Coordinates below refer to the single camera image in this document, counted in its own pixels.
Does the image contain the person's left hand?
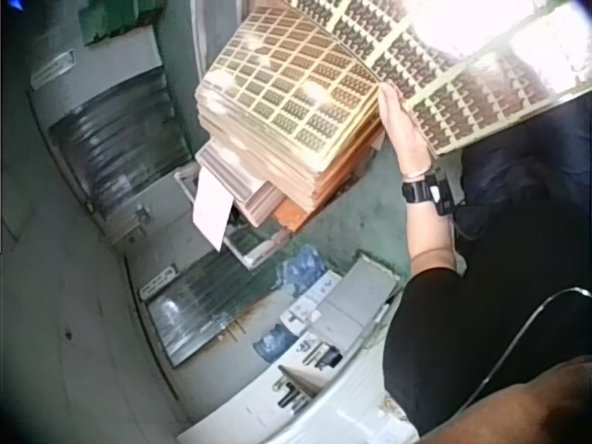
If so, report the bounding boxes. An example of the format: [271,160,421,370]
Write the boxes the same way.
[378,80,438,178]

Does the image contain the copper circuit panel sheet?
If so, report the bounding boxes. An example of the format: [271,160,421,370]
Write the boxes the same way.
[282,0,592,157]

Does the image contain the black wrist band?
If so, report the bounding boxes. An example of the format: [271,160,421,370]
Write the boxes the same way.
[400,170,465,217]

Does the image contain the stack of copper circuit panels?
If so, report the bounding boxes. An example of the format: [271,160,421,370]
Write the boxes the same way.
[193,7,388,233]

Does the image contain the stack of grey panels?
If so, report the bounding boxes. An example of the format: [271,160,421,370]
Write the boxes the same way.
[194,137,288,228]

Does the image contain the blue plastic bag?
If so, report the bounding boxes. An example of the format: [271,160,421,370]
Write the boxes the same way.
[279,248,336,300]

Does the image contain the grey flat box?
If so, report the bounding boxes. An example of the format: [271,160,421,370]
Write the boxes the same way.
[317,254,402,344]

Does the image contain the white framed tray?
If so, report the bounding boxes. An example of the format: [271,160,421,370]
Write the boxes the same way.
[173,166,300,272]

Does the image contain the white paper slip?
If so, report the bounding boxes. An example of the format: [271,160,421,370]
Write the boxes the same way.
[191,166,235,253]

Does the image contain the blue crumpled wrapper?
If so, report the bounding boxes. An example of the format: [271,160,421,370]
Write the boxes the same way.
[251,322,298,358]

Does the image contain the green crate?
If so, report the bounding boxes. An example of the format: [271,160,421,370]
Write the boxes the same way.
[77,0,164,46]

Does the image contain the white bench with tools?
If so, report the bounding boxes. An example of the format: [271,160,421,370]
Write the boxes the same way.
[177,270,420,444]

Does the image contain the grey cable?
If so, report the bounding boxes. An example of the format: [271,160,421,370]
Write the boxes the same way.
[471,286,592,404]

